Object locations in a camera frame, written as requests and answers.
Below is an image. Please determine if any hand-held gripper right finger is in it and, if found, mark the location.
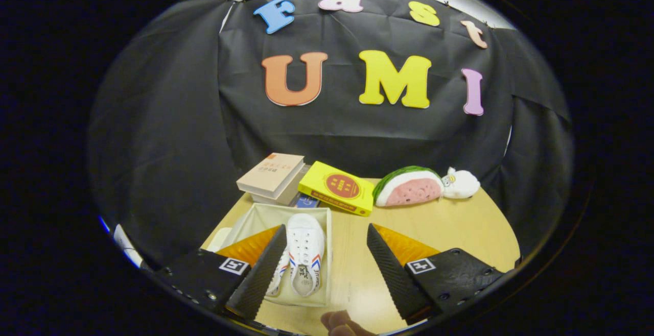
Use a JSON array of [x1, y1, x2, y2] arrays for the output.
[[366, 224, 506, 325]]

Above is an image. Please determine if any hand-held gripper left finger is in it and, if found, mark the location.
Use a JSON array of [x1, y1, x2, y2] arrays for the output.
[[153, 225, 288, 321]]

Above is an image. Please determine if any white canvas shoe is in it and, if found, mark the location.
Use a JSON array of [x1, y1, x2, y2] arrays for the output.
[[266, 247, 292, 297], [286, 213, 326, 297]]

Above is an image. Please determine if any cream fabric storage box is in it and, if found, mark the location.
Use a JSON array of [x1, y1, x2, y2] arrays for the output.
[[204, 203, 333, 307]]

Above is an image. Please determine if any watermelon slice plush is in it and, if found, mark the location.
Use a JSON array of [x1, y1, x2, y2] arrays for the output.
[[372, 165, 444, 207]]

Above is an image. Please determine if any beige book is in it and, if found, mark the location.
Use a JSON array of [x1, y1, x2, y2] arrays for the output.
[[236, 153, 306, 199]]

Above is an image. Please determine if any small white plush toy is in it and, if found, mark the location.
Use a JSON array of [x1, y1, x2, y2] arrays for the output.
[[441, 167, 481, 199]]

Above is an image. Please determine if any yellow book with red label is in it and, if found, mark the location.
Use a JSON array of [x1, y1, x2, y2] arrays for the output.
[[298, 161, 375, 218]]

